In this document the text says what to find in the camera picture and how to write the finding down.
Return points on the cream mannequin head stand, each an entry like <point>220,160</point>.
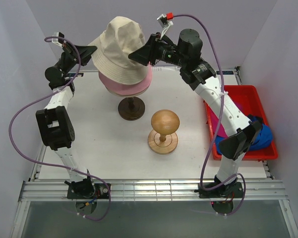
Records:
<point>131,108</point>

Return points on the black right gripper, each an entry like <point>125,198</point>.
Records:
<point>152,47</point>

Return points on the aluminium front rail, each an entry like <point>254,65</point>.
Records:
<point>151,190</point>

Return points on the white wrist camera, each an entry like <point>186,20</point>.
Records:
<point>165,21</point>
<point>58,39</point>

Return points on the light wooden hat stand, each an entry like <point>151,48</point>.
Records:
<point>163,139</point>

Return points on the red plastic bin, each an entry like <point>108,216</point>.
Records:
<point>248,101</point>

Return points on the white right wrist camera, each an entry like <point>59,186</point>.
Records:
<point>165,21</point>

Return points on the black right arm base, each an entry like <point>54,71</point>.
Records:
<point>233,190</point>

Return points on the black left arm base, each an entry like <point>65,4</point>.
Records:
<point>101,192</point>

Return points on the magenta cap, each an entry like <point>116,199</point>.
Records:
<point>232,117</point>

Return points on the cream bucket hat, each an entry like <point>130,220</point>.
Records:
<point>122,37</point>

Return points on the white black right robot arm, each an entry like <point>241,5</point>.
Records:
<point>200,76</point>

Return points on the blue hat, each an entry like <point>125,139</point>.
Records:
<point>263,139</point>

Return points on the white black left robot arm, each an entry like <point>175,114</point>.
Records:
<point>56,129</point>

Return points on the pink bucket hat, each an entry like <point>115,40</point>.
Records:
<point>126,89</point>

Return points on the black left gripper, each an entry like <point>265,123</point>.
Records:
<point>73,51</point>

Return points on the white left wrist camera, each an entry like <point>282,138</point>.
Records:
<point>58,39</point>

